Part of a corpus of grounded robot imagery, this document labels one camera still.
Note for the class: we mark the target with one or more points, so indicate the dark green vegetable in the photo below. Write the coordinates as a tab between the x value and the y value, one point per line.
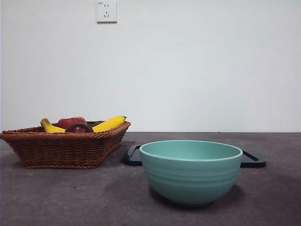
97	123

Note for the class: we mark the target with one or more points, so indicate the yellow banana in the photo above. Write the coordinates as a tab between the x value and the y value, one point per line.
110	123

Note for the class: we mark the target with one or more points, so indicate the teal ribbed bowl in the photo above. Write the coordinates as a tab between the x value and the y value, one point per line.
191	179

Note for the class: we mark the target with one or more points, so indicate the white wall socket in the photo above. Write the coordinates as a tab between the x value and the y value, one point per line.
107	13

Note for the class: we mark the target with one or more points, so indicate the dark red plum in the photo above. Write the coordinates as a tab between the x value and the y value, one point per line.
78	128

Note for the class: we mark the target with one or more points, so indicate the black rectangular tray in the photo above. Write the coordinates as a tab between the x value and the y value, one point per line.
131	162

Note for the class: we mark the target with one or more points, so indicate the brown wicker basket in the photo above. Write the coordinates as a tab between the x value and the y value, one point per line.
58	150

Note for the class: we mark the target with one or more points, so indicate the red apple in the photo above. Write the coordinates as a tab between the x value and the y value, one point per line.
70	120

